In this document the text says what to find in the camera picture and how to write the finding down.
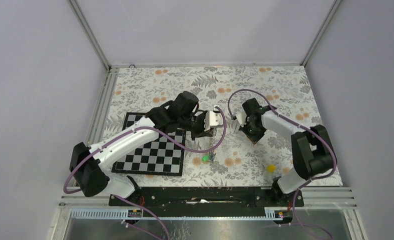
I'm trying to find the black white chessboard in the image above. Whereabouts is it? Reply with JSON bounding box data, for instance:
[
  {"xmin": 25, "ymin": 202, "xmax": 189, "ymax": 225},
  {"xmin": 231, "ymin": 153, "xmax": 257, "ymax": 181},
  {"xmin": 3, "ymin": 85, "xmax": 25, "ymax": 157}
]
[{"xmin": 111, "ymin": 111, "xmax": 188, "ymax": 177}]

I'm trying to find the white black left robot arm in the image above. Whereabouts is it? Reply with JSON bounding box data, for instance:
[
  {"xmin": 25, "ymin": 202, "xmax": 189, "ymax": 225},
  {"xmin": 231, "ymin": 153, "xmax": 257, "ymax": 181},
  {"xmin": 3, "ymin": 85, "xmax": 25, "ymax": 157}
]
[{"xmin": 66, "ymin": 91, "xmax": 225, "ymax": 206}]

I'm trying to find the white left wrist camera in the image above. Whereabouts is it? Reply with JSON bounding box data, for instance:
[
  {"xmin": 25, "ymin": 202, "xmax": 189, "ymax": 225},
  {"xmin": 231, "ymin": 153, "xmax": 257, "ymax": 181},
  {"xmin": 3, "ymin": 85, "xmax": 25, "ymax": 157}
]
[{"xmin": 203, "ymin": 105, "xmax": 224, "ymax": 131}]

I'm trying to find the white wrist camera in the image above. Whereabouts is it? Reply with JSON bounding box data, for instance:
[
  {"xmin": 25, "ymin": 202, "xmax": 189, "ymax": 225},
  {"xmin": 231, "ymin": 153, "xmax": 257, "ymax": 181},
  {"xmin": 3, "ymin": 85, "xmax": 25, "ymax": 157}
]
[
  {"xmin": 203, "ymin": 105, "xmax": 224, "ymax": 131},
  {"xmin": 235, "ymin": 110, "xmax": 248, "ymax": 128}
]

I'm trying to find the yellow cube block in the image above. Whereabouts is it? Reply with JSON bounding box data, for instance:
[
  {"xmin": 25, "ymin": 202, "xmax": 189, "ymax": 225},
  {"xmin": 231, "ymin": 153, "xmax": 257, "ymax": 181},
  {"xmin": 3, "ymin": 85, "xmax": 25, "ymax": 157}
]
[{"xmin": 266, "ymin": 164, "xmax": 276, "ymax": 173}]

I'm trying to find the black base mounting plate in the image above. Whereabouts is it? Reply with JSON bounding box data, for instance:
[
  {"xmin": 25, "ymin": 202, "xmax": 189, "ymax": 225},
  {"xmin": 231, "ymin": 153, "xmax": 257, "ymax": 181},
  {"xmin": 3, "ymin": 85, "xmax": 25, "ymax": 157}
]
[{"xmin": 127, "ymin": 186, "xmax": 305, "ymax": 218}]

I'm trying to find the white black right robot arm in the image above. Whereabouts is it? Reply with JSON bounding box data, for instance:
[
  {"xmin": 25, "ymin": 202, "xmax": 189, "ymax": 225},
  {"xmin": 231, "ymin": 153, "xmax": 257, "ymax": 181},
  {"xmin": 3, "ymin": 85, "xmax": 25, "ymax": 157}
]
[{"xmin": 236, "ymin": 98, "xmax": 337, "ymax": 206}]

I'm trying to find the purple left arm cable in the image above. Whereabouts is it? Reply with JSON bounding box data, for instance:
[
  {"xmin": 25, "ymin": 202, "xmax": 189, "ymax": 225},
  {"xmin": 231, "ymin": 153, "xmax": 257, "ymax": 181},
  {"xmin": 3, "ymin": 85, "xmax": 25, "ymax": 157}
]
[{"xmin": 63, "ymin": 105, "xmax": 228, "ymax": 240}]

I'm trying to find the floral patterned table mat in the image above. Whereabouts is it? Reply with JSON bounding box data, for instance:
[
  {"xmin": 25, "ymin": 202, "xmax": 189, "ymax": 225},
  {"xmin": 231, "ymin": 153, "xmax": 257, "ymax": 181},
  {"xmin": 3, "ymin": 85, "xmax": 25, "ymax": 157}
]
[{"xmin": 99, "ymin": 66, "xmax": 322, "ymax": 187}]

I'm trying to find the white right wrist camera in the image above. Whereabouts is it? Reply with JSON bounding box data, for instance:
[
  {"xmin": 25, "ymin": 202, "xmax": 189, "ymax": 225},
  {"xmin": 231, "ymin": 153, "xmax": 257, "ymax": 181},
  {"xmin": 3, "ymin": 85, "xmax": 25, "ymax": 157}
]
[{"xmin": 235, "ymin": 110, "xmax": 248, "ymax": 128}]

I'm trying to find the green key tag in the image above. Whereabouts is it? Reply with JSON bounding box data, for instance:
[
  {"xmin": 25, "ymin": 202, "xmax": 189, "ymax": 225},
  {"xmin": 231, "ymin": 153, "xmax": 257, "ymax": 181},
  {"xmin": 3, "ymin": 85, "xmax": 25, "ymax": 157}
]
[{"xmin": 201, "ymin": 155, "xmax": 210, "ymax": 164}]

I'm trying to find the grey slotted cable duct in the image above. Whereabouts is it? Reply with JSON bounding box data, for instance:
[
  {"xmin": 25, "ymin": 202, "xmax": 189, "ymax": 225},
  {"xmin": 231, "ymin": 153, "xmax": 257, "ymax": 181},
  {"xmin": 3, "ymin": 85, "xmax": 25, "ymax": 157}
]
[{"xmin": 71, "ymin": 207, "xmax": 288, "ymax": 221}]

